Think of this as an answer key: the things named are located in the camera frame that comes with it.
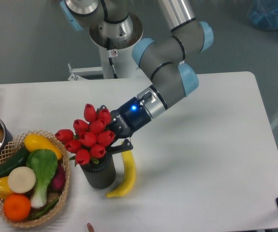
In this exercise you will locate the dark grey ribbed vase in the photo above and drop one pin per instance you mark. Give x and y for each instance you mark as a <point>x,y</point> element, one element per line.
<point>100,175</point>

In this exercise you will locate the dark green cucumber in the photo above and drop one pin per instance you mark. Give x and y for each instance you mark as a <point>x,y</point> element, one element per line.
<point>17,160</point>

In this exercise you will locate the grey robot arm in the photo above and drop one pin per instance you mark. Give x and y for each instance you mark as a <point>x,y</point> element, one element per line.
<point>162,63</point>

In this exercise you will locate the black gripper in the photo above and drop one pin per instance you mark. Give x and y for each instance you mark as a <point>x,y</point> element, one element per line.
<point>125,121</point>

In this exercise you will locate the red tulip bouquet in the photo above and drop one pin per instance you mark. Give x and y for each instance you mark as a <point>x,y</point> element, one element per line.
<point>90,137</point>

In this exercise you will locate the purple sweet potato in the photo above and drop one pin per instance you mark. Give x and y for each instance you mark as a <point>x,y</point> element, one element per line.
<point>59,179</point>

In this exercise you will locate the yellow squash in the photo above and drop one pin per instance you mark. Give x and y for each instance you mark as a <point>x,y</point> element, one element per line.
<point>34,142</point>

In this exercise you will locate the orange fruit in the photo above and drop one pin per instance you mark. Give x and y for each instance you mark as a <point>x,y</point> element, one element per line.
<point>17,207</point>

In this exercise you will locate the blue plastic bag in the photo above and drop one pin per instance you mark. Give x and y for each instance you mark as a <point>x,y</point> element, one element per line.
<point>263,14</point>

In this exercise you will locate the yellow bell pepper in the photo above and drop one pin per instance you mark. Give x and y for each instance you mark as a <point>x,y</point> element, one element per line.
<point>5,190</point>

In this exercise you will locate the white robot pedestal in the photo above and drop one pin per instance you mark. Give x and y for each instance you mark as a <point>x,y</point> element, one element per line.
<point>115,43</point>

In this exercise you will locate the green bok choy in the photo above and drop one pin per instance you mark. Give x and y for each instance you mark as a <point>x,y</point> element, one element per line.
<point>44,164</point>

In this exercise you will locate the woven wicker basket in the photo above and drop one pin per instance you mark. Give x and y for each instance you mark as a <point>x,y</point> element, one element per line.
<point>57,196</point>

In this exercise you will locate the person fingertip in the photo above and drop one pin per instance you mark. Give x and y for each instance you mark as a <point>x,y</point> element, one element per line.
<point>90,227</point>

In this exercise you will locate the white round radish slice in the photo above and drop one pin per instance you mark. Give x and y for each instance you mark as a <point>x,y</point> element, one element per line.
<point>21,179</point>

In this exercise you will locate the yellow banana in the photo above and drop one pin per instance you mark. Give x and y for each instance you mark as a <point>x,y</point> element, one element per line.
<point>129,177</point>

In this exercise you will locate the green bean pod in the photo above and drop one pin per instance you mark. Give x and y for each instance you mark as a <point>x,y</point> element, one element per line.
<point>45,210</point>

